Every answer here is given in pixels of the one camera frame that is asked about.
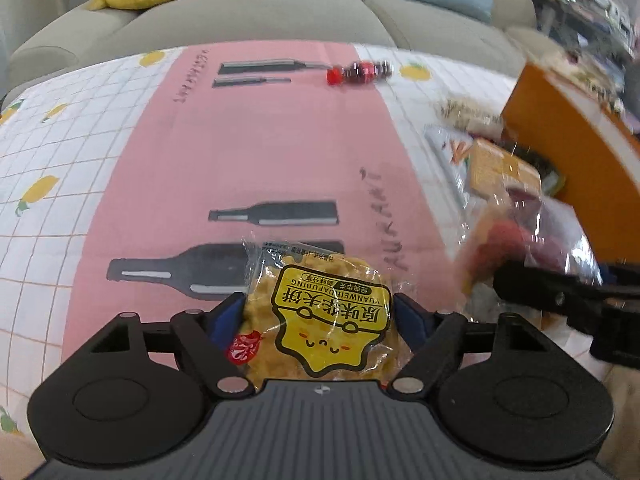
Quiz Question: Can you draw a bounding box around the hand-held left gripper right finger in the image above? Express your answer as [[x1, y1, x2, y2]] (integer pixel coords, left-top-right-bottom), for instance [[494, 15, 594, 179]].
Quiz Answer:
[[386, 292, 549, 396]]

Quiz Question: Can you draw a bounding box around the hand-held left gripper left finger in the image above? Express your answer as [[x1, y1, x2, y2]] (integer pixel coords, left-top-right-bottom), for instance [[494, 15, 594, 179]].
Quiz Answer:
[[92, 292, 251, 396]]

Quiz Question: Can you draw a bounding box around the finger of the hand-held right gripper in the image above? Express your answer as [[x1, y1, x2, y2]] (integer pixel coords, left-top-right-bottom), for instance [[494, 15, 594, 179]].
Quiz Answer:
[[492, 261, 607, 334]]

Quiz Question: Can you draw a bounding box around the clear bag of red snacks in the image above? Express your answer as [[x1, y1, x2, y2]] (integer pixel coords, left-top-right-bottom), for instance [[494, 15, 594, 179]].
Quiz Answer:
[[457, 195, 603, 313]]

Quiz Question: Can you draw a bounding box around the yellow label cracker packet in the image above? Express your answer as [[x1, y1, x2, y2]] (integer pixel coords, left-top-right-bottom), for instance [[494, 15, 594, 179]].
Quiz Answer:
[[227, 237, 418, 395]]

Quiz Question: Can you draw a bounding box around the orange box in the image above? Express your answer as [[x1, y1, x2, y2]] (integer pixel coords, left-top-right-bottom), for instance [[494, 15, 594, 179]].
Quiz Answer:
[[501, 59, 640, 273]]

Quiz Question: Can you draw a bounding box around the clear bag of white candies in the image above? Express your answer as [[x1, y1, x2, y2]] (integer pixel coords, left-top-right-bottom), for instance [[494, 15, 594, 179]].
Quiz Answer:
[[439, 97, 502, 132]]

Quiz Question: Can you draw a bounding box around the small bottle with red label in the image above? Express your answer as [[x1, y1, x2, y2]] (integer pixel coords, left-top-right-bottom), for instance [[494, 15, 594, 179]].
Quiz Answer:
[[326, 59, 395, 87]]

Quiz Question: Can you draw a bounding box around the orange cracker packet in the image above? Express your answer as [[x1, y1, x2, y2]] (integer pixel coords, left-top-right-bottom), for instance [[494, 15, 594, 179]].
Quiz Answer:
[[470, 139, 545, 198]]

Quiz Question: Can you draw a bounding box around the pink and white printed tablecloth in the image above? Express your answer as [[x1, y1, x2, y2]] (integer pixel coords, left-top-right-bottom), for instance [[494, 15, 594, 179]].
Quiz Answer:
[[0, 42, 640, 466]]

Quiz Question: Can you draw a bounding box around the white carrot print snack packet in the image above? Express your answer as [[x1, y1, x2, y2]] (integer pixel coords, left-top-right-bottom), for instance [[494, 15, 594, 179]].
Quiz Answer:
[[424, 125, 473, 198]]

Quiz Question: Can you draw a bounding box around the cluttered shelf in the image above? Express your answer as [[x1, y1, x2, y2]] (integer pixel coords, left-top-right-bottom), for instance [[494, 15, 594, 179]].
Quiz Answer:
[[512, 0, 640, 136]]

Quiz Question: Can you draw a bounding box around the beige sofa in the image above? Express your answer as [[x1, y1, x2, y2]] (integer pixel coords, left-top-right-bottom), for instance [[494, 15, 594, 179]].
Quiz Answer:
[[0, 0, 568, 106]]

